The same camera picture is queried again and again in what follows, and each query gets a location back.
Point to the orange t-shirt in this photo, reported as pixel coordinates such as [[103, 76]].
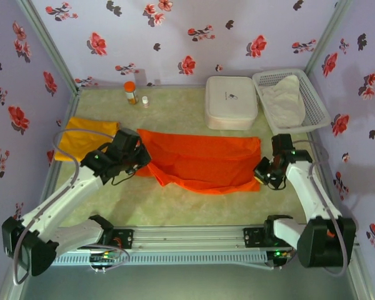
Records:
[[200, 156]]

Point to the small circuit board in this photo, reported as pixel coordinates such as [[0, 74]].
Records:
[[279, 257], [103, 257]]

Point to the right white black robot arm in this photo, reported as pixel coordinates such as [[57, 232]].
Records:
[[309, 190]]

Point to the aluminium corner post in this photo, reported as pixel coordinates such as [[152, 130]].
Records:
[[326, 37], [47, 43]]

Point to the white plastic mesh basket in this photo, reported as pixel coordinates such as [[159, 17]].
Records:
[[315, 100]]

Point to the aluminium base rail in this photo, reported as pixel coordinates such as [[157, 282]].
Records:
[[187, 238]]

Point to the yellow folded t-shirt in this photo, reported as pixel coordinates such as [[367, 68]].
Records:
[[68, 147]]

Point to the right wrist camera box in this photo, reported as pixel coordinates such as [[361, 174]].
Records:
[[282, 143]]

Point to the white zipped storage case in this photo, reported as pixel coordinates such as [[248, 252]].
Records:
[[231, 103]]

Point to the white t-shirt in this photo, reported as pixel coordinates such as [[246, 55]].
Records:
[[284, 106]]

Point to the orange-capped pill bottle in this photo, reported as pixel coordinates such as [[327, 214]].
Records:
[[131, 92]]

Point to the small white bottle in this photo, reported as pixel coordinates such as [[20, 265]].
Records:
[[145, 102]]

